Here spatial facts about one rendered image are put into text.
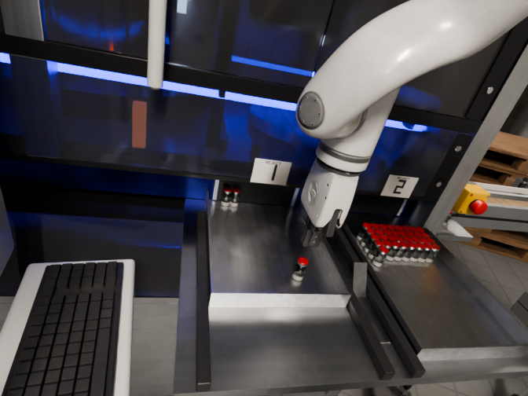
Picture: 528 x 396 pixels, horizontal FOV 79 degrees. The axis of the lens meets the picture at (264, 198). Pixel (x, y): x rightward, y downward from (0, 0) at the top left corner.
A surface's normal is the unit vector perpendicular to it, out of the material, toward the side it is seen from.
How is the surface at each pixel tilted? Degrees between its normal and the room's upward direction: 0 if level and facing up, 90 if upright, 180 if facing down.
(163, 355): 90
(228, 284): 0
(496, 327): 0
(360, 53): 65
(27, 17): 90
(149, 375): 90
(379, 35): 58
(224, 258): 0
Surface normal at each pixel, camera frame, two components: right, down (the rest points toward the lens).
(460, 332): 0.21, -0.84
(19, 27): 0.17, 0.54
